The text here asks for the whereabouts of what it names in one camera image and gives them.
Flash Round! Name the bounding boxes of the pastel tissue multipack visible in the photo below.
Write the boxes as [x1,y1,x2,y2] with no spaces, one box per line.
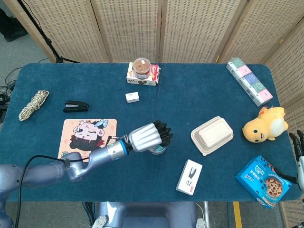
[226,57,274,107]

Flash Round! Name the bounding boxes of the white stapler packaging box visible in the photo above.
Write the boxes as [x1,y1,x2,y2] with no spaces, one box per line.
[175,159,203,196]

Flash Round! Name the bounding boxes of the cartoon mouse pad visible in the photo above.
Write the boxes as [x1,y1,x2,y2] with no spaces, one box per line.
[57,118,118,162]

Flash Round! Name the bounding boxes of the blue cookie box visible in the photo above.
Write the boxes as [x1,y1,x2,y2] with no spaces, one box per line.
[235,155,292,209]

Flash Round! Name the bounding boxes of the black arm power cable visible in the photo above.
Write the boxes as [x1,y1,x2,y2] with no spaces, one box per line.
[14,154,92,228]

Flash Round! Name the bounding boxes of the coiled braided rope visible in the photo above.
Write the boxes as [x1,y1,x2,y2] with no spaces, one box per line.
[19,90,50,122]

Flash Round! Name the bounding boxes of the woven bamboo folding screen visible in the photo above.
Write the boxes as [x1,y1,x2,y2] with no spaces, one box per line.
[3,0,304,228]

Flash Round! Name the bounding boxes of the black stapler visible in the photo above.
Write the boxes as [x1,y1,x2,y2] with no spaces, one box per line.
[62,100,90,113]

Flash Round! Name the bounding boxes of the yellow plush duck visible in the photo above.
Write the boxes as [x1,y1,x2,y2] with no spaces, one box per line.
[242,106,289,143]

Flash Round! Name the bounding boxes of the clear jar brown contents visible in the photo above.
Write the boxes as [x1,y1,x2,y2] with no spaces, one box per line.
[132,57,152,78]

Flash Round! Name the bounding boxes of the black bag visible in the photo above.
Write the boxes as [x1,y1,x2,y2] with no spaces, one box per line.
[0,9,28,42]

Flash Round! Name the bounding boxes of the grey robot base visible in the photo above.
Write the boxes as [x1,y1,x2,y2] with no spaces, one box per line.
[91,201,207,228]

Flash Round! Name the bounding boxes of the beige takeaway clamshell box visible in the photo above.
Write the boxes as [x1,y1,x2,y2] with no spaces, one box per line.
[190,115,234,156]

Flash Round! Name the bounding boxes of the black floor cable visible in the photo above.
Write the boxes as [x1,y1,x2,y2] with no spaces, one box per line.
[0,67,23,112]

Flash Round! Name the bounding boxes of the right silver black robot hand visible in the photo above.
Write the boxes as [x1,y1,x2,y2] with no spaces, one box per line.
[273,130,304,185]

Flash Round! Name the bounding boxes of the small white box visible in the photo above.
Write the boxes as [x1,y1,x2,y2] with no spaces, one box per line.
[125,92,140,104]

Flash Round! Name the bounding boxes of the blue tablecloth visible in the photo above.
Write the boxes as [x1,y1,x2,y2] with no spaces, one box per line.
[0,62,304,203]

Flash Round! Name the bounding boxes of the black tripod stand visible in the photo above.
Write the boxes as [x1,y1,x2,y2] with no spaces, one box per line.
[16,0,81,64]

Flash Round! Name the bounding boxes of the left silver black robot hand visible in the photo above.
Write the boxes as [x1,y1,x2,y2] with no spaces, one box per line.
[128,120,173,152]

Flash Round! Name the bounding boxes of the clear tub colourful clips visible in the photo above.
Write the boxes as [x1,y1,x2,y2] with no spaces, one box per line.
[148,143,168,155]

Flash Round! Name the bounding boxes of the white snack box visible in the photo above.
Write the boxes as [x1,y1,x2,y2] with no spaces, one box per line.
[126,62,161,86]

